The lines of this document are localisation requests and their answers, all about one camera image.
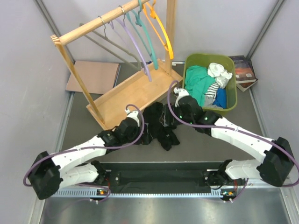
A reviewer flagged perforated cable duct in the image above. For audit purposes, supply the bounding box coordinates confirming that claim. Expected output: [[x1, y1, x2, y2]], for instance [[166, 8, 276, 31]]
[[51, 188, 228, 198]]

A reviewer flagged dark hardcover book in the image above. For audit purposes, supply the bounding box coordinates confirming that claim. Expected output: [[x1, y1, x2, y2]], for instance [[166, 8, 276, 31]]
[[230, 56, 257, 84]]

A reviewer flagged teal plastic hanger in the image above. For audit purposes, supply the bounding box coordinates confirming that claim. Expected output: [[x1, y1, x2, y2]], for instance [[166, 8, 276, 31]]
[[126, 0, 159, 70]]

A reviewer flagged orange plastic hanger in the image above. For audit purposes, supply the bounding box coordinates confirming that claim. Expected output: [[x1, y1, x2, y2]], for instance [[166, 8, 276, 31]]
[[142, 0, 174, 59]]

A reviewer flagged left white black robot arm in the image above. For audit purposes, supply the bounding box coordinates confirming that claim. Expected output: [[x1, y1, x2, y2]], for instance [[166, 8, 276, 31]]
[[25, 111, 144, 200]]

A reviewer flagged lower paperback book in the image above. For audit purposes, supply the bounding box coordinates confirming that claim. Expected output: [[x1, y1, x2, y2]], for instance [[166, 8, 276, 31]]
[[236, 80, 258, 92]]

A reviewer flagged wooden clothes rack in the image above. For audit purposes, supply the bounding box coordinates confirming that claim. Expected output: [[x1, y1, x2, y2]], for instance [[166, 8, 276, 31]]
[[51, 0, 183, 130]]

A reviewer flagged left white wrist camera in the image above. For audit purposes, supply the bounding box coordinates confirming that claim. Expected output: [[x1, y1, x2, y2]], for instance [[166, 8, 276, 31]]
[[125, 109, 141, 127]]

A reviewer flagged white garment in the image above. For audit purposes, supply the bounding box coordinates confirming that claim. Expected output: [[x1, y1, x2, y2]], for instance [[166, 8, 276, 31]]
[[207, 63, 233, 89]]

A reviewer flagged brown cardboard folder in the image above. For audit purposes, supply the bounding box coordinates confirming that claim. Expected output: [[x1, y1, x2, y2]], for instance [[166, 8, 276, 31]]
[[74, 61, 121, 94]]

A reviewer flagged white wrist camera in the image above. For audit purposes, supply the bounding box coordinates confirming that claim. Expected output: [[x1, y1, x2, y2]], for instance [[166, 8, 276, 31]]
[[125, 109, 141, 127], [173, 87, 189, 107]]

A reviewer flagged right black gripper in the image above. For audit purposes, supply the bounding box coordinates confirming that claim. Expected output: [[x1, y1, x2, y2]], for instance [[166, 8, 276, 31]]
[[160, 103, 194, 127]]

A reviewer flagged striped garment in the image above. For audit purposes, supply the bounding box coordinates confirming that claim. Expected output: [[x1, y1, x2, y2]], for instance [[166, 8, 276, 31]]
[[205, 82, 220, 99]]

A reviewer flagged black tank top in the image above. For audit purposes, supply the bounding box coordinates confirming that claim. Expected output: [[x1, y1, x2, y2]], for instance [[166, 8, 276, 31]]
[[141, 102, 180, 151]]

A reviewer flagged purple plastic hanger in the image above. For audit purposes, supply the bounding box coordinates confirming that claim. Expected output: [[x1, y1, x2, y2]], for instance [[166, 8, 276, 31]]
[[115, 19, 152, 82]]

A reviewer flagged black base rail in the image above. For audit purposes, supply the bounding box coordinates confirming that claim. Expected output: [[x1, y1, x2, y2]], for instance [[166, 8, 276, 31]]
[[100, 161, 229, 194]]

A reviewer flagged green plastic bin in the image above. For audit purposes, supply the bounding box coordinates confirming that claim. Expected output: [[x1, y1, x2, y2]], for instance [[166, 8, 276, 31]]
[[182, 53, 237, 115]]

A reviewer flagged grey velvet hanger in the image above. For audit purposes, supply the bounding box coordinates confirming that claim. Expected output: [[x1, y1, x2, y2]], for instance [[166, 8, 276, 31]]
[[84, 31, 142, 71]]

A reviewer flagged blue garment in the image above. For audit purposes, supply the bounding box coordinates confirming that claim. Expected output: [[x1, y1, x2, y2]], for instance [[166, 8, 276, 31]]
[[213, 88, 227, 109]]

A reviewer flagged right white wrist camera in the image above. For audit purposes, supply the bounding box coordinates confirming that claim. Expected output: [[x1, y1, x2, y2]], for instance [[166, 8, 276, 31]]
[[173, 87, 189, 107]]

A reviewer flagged teal garment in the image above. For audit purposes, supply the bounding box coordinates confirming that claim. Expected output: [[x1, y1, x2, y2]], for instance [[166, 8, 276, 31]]
[[185, 65, 215, 106]]

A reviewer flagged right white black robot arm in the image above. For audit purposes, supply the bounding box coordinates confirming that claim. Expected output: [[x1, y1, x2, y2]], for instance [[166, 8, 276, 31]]
[[162, 96, 295, 187]]

